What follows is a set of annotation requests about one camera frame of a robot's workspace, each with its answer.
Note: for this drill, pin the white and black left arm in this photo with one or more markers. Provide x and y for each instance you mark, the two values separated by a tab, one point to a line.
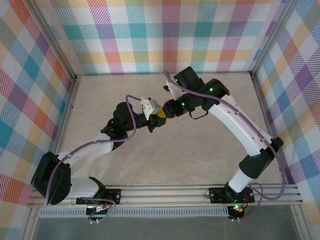
85	150

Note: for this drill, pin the green controller circuit board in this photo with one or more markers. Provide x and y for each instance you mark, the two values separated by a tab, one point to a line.
98	213

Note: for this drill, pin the controller board with lit LEDs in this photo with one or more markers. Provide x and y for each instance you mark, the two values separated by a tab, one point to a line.
236	208

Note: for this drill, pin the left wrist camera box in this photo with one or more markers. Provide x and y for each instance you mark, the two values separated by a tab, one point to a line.
152	106

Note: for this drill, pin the aluminium table edge rail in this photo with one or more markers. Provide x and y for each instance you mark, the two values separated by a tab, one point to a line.
262	105
70	105

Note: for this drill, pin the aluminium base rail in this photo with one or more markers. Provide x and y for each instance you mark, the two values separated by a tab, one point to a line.
162	195

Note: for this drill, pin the aluminium frame post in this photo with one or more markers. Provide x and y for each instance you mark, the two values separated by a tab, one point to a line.
271	37
57	37

